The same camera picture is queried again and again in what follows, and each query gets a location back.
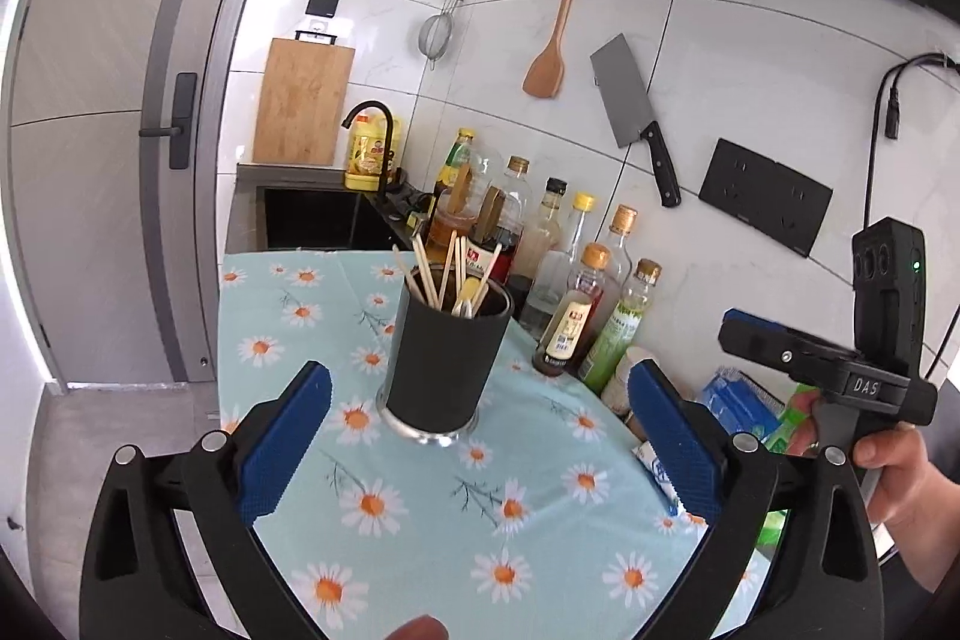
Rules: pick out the green sugar bag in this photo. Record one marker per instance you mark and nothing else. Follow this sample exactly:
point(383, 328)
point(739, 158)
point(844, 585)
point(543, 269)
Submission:
point(784, 430)

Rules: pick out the wooden cutting board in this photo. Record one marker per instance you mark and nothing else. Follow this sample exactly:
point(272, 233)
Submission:
point(300, 100)

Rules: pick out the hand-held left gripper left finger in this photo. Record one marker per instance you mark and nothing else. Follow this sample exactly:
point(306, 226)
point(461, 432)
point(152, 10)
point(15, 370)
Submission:
point(289, 437)

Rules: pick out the metal strainer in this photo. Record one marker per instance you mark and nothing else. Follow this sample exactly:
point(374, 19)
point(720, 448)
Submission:
point(435, 36)

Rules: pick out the white lid jar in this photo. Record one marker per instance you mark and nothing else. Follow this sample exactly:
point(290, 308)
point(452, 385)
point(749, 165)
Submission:
point(622, 377)

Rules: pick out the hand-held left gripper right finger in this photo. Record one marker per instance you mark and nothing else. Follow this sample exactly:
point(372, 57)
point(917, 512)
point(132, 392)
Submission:
point(675, 437)

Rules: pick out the clear bottle yellow cap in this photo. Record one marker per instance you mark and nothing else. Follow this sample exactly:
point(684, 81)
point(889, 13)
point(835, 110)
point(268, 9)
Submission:
point(581, 212)

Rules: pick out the dark soy sauce jug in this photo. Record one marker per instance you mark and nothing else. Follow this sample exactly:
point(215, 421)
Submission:
point(510, 242)

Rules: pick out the amber bottle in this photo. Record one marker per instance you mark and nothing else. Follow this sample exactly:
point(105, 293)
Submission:
point(446, 227)

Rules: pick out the green label bottle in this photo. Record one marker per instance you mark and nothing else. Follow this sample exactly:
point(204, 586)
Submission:
point(615, 340)

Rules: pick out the clear bottle brown cap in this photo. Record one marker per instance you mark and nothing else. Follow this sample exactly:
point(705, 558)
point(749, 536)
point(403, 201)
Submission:
point(517, 183)

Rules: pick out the grey door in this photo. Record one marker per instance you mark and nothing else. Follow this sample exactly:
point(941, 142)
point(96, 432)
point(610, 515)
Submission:
point(97, 160)

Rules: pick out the clear bottle gold cap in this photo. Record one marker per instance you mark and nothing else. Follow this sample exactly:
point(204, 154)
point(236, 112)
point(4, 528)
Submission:
point(621, 235)

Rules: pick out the white blue salt bag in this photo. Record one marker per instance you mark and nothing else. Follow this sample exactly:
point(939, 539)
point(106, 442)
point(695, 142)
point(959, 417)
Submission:
point(739, 404)

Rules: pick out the black sink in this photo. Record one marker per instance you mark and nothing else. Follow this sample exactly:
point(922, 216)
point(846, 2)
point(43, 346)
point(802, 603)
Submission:
point(315, 216)

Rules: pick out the yellow oil bottle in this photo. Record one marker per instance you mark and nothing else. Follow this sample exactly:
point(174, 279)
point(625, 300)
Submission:
point(367, 153)

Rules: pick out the black faucet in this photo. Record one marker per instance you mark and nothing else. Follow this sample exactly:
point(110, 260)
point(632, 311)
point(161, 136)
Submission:
point(386, 160)

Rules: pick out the yellow cap green bottle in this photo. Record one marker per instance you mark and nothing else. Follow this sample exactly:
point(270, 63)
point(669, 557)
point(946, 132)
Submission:
point(454, 168)

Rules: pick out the black utensil holder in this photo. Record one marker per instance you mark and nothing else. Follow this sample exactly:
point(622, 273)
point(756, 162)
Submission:
point(442, 362)

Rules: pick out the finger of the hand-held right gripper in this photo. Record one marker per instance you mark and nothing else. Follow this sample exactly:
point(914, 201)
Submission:
point(772, 355)
point(750, 319)

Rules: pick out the clear bottle black cap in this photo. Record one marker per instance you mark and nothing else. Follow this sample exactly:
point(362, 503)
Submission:
point(544, 250)

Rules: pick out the dark vinegar bottle orange cap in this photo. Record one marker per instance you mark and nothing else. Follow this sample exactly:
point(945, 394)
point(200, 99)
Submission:
point(570, 325)

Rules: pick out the black wall socket panel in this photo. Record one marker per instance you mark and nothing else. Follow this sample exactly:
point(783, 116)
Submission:
point(765, 194)

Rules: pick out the person's left hand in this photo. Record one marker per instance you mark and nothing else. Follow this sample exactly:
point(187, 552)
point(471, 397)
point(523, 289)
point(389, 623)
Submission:
point(424, 629)

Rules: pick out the person's right hand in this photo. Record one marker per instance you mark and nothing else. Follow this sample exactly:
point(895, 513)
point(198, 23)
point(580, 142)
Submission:
point(915, 482)

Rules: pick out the daisy print tablecloth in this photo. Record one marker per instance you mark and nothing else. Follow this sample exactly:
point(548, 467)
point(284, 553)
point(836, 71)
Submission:
point(420, 535)

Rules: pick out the wooden spatula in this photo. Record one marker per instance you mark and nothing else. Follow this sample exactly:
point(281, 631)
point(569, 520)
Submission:
point(544, 78)

